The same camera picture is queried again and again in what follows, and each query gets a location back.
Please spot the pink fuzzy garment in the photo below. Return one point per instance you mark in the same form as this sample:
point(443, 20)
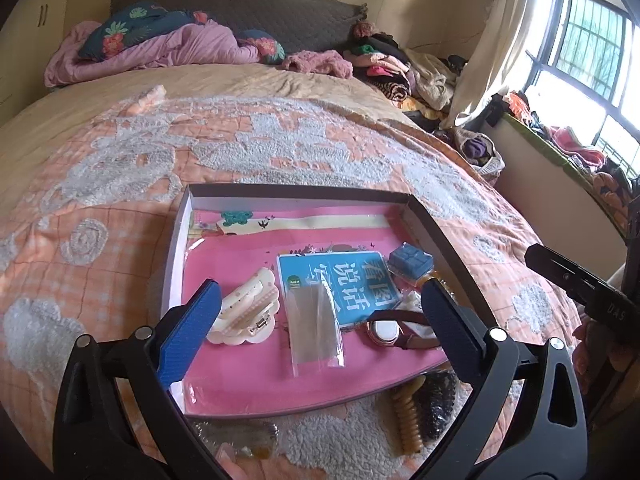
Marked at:
point(320, 62)

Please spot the small blue plastic case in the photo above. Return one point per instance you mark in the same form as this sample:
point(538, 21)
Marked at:
point(410, 260)

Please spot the grey padded headboard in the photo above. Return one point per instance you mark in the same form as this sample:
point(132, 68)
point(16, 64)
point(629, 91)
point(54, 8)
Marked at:
point(280, 15)

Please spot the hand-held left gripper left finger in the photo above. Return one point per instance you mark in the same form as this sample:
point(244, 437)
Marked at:
point(190, 330)

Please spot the barred window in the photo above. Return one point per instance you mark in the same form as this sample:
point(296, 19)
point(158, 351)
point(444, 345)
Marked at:
point(585, 35)

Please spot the pink book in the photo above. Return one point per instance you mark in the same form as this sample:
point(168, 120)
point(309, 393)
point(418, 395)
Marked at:
point(235, 260)

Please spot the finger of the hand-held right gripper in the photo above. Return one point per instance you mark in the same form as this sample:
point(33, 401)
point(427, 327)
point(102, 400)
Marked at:
point(575, 280)

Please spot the small bag of gold trinkets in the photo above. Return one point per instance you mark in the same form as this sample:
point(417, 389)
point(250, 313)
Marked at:
point(235, 437)

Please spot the pile of clothes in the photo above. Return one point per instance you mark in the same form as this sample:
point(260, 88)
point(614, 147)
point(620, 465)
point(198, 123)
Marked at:
point(400, 70)

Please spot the beige bed sheet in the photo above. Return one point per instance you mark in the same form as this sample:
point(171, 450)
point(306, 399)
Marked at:
point(225, 77)

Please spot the large dark floral pillow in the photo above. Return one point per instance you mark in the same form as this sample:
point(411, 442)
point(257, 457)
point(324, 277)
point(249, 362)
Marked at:
point(125, 30)

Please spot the mesh bag of clothes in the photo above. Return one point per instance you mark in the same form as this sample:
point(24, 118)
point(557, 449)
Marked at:
point(477, 152)

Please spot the pink duvet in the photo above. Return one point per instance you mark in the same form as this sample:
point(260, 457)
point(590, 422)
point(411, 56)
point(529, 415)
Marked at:
point(190, 47)

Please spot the cream wardrobe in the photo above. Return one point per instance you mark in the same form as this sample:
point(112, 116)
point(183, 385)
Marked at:
point(35, 35)

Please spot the shallow grey cardboard box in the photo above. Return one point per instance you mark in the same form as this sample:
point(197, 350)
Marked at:
point(300, 195)

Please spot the clothes on windowsill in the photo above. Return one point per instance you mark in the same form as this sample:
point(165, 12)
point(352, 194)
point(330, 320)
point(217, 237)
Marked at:
point(575, 145)

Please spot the white hair claw clip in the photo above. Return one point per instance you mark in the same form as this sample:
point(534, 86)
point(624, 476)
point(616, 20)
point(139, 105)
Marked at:
point(245, 310)

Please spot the cream curtain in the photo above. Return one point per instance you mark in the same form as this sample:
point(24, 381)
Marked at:
point(500, 35)

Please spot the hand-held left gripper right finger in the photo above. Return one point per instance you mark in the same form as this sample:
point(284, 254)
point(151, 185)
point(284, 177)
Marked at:
point(450, 330)

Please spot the orange plaid quilt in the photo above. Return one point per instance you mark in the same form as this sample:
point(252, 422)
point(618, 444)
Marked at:
point(100, 210)

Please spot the small dark floral pillow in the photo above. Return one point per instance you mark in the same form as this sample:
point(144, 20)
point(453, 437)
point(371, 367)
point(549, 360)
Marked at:
point(265, 47)

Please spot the clear bag with silver card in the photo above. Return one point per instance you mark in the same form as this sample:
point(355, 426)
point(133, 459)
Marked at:
point(312, 330)

